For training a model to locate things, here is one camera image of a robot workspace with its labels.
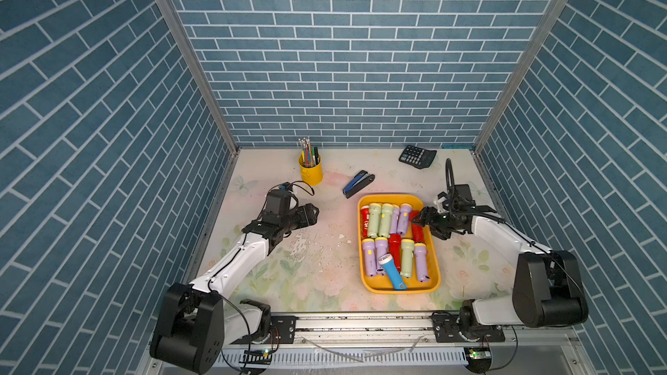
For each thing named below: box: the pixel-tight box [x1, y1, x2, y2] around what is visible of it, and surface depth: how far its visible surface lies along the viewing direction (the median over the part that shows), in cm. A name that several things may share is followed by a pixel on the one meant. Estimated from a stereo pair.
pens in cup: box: [297, 136, 321, 168], surface depth 104 cm
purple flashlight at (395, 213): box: [390, 203, 401, 234], surface depth 95 cm
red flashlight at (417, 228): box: [409, 210, 425, 244], surface depth 92 cm
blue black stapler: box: [342, 170, 376, 199], surface depth 109 cm
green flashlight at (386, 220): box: [378, 203, 395, 238], surface depth 93 cm
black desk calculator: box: [398, 144, 437, 170], surface depth 118 cm
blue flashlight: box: [378, 253, 408, 291], surface depth 82 cm
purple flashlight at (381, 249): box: [374, 236, 389, 270], surface depth 88 cm
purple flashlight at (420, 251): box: [414, 242, 430, 283], surface depth 86 cm
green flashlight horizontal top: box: [399, 238, 415, 279], surface depth 86 cm
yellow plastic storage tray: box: [357, 193, 442, 295], surface depth 84 cm
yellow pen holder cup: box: [298, 151, 324, 186], surface depth 105 cm
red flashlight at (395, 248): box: [388, 232, 403, 273], surface depth 90 cm
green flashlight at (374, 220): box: [368, 202, 382, 239], surface depth 92 cm
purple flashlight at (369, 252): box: [362, 237, 377, 277], surface depth 86 cm
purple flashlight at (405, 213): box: [396, 202, 413, 237], surface depth 96 cm
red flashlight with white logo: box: [360, 204, 370, 239], surface depth 95 cm
